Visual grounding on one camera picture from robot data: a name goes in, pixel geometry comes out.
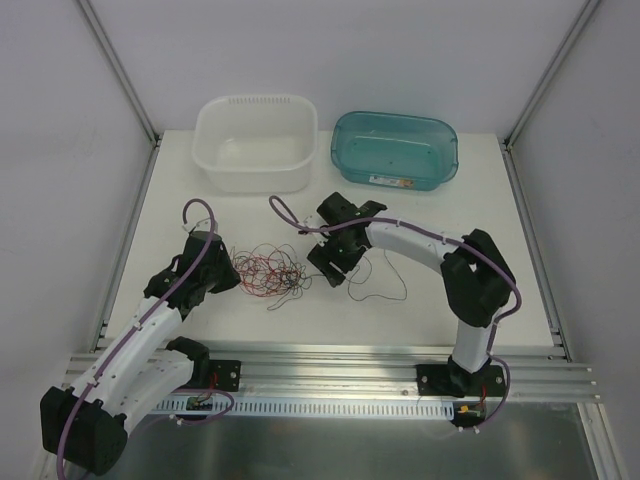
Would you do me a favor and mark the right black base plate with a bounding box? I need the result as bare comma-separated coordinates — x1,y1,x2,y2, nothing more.
415,363,507,398

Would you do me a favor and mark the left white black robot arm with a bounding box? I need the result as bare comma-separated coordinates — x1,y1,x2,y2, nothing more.
40,231,240,476

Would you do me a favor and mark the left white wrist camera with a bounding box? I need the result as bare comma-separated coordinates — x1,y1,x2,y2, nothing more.
182,218,216,236

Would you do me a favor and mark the right aluminium frame post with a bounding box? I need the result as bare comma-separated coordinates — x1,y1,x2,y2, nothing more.
502,0,604,149

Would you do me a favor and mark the aluminium mounting rail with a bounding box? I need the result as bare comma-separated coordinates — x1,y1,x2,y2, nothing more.
60,339,600,403

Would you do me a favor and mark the label sticker on bin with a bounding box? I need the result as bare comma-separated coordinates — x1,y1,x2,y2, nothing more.
369,175,415,189

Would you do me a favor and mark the white plastic tub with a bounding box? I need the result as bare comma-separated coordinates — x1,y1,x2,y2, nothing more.
191,95,319,194

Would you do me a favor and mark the left aluminium frame post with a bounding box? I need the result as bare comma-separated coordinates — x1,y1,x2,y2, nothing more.
74,0,161,146

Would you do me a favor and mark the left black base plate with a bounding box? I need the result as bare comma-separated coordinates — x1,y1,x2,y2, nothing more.
206,359,242,392

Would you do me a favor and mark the aluminium frame post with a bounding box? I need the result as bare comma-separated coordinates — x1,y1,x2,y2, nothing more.
74,0,161,146
502,0,604,149

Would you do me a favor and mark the white slotted cable duct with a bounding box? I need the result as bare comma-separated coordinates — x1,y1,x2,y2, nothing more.
151,394,454,421

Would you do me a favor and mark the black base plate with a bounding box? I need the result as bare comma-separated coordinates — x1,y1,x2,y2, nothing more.
415,363,507,398
206,359,242,392

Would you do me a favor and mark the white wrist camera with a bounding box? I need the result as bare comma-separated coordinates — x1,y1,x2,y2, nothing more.
182,218,216,236
298,214,319,235

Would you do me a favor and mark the teal transparent plastic bin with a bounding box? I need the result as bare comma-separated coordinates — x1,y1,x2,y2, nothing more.
330,111,459,191

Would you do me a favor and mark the black wire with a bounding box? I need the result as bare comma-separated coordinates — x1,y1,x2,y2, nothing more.
267,242,407,311

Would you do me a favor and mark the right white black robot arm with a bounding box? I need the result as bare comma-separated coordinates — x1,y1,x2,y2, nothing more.
303,193,516,398

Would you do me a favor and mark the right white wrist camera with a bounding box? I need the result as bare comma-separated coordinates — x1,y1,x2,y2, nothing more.
298,214,319,235

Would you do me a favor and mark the red wire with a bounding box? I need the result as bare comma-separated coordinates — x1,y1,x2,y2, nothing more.
232,242,309,301

